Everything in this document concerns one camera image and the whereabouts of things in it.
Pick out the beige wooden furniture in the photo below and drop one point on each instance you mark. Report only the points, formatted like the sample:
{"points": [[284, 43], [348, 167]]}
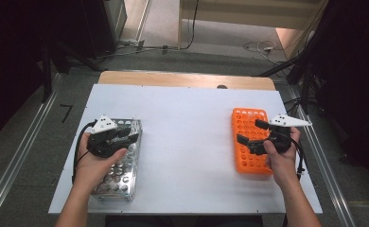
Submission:
{"points": [[236, 15]]}

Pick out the black tripod stand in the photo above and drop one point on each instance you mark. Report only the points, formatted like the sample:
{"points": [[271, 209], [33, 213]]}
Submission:
{"points": [[47, 78], [305, 88]]}

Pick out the orange plastic test tube rack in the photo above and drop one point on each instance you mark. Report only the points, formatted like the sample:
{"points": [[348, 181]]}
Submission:
{"points": [[247, 160]]}

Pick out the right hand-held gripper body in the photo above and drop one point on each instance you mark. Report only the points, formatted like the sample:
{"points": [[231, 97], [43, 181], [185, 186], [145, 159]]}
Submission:
{"points": [[282, 135]]}

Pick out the silver metal test tube rack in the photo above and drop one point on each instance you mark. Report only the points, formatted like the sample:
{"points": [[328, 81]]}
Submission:
{"points": [[119, 179]]}

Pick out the white board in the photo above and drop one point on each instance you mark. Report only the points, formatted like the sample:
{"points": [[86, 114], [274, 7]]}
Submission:
{"points": [[189, 142]]}

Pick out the dark round grommet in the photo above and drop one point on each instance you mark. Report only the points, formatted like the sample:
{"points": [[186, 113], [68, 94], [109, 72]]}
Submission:
{"points": [[222, 87]]}

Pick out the black curtain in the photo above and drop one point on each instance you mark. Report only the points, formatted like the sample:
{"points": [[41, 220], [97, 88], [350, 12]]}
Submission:
{"points": [[356, 78], [12, 63]]}

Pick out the person's right hand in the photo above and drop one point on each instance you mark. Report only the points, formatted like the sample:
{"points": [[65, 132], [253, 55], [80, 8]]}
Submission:
{"points": [[283, 167]]}

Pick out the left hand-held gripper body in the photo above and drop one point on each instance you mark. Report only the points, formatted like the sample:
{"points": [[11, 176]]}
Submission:
{"points": [[105, 143]]}

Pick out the person's left hand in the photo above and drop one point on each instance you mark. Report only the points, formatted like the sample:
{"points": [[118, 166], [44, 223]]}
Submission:
{"points": [[92, 168]]}

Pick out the metal floor rail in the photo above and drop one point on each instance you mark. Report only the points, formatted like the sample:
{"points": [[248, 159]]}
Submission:
{"points": [[335, 192], [23, 148]]}

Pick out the wooden table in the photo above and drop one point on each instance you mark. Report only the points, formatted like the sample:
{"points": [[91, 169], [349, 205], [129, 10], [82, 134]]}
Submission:
{"points": [[173, 78]]}

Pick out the dark cabinet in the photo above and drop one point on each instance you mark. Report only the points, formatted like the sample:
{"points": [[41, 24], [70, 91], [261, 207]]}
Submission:
{"points": [[100, 25]]}

